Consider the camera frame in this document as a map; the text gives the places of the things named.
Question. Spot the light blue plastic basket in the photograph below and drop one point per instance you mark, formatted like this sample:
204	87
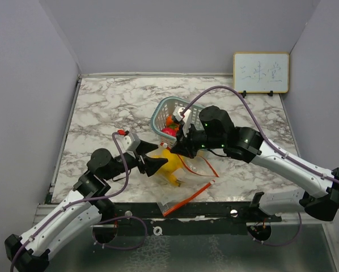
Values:
165	108

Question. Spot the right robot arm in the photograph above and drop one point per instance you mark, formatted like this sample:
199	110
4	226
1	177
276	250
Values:
318	192

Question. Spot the yellow pear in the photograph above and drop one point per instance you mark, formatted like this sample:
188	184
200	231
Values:
172	179

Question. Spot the yellow lemon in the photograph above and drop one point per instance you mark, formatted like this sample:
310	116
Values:
174	163

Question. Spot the orange tomato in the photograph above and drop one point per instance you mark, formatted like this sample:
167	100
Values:
170	123

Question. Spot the black mounting rail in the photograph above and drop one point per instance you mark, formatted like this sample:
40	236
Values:
197	218

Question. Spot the red apple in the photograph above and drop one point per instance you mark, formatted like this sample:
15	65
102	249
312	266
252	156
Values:
169	131

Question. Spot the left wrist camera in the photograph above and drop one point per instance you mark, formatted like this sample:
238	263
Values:
131	142

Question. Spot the clear zip top bag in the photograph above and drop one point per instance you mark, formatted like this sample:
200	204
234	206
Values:
197	175

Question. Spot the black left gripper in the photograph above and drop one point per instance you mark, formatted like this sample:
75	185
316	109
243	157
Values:
151	165

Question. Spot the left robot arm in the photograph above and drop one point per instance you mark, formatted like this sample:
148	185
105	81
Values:
88	203

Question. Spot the small whiteboard with stand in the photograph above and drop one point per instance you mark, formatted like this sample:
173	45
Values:
261	72

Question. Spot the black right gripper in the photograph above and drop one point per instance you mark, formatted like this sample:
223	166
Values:
179	147

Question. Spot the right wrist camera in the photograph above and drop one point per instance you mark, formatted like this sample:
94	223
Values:
182	117

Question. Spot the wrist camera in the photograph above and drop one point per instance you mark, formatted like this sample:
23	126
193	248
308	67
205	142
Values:
131	142
182	117

